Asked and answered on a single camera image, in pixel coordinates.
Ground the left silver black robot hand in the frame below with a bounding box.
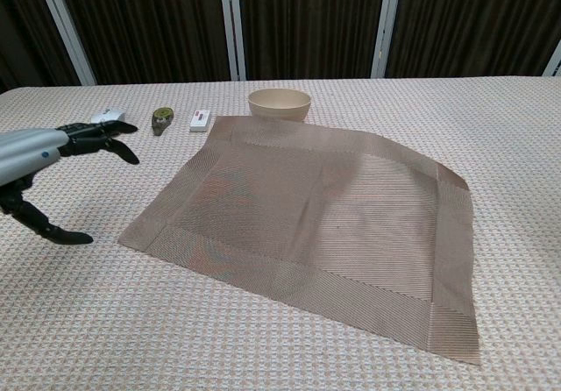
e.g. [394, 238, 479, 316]
[0, 120, 140, 245]

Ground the beige bowl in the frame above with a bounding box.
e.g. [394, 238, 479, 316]
[247, 88, 312, 123]

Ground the brown woven placemat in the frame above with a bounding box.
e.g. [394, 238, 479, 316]
[118, 116, 483, 355]

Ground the white computer mouse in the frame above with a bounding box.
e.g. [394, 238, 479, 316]
[90, 107, 126, 124]

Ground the green correction tape dispenser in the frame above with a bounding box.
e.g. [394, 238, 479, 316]
[151, 106, 174, 137]

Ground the white eraser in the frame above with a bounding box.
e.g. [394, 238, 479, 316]
[189, 109, 215, 134]

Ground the dark pleated curtain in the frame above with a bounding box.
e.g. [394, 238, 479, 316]
[0, 0, 561, 94]

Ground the beige woven tablecloth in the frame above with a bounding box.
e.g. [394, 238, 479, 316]
[0, 75, 561, 391]

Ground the white metal frame post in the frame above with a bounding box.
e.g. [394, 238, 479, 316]
[542, 42, 561, 78]
[33, 0, 96, 86]
[370, 0, 403, 80]
[217, 0, 246, 82]

